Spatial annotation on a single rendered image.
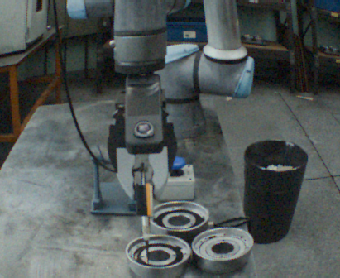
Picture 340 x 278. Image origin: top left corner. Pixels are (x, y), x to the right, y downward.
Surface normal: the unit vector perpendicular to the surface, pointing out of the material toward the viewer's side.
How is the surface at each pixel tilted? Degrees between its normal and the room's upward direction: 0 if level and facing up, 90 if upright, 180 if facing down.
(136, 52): 90
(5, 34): 89
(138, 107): 32
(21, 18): 90
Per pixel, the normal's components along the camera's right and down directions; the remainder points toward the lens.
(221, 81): -0.32, 0.56
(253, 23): 0.02, 0.39
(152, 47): 0.48, 0.33
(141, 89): 0.01, -0.57
